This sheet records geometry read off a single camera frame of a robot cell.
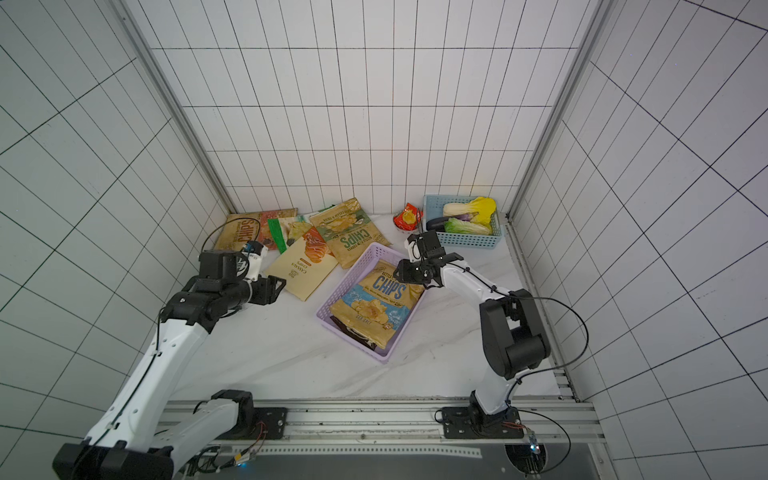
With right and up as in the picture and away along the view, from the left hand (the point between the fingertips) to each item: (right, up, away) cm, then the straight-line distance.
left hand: (269, 287), depth 77 cm
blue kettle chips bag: (+28, -8, +13) cm, 32 cm away
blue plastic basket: (+51, +26, +44) cm, 72 cm away
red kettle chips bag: (-27, +17, +37) cm, 49 cm away
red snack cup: (+40, +20, +36) cm, 57 cm away
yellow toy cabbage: (+68, +25, +33) cm, 80 cm away
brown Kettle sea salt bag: (+22, -15, +7) cm, 28 cm away
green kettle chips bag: (+17, +16, +34) cm, 41 cm away
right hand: (+32, +2, +14) cm, 35 cm away
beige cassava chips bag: (+3, +4, +26) cm, 26 cm away
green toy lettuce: (+56, +18, +29) cm, 66 cm away
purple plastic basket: (+26, +7, +26) cm, 38 cm away
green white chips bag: (-7, +16, +36) cm, 40 cm away
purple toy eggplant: (+50, +18, +32) cm, 63 cm away
